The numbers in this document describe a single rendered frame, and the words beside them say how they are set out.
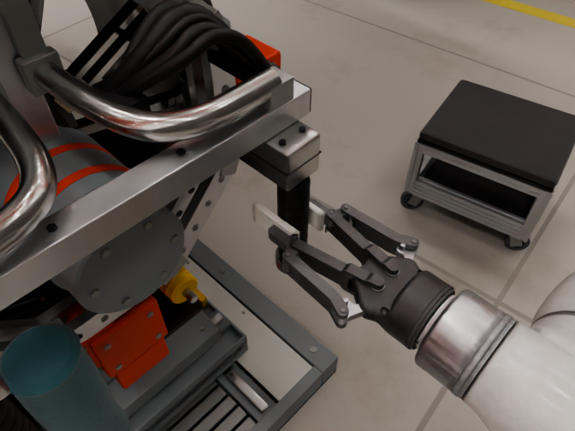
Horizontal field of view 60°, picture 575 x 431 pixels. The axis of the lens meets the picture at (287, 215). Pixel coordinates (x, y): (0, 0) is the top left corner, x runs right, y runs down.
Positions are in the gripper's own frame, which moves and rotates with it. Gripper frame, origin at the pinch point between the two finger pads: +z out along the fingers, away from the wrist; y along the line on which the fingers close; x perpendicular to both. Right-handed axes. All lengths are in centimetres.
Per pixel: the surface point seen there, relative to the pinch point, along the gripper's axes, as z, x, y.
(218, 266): 48, -75, 20
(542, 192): -10, -54, 89
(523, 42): 49, -83, 218
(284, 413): 4, -75, 3
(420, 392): -15, -83, 34
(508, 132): 7, -49, 100
